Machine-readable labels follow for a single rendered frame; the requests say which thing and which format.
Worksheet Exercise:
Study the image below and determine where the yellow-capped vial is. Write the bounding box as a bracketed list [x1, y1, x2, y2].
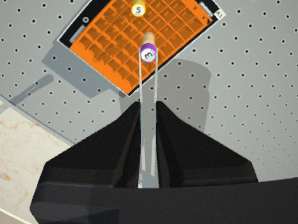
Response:
[131, 0, 146, 17]

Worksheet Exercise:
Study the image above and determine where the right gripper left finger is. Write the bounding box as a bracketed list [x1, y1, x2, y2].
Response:
[37, 101, 141, 188]

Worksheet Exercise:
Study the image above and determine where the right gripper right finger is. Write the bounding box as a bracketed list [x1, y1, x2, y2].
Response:
[156, 101, 259, 188]

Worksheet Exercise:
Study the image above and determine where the orange tube rack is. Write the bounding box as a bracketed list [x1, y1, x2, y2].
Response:
[69, 0, 212, 94]

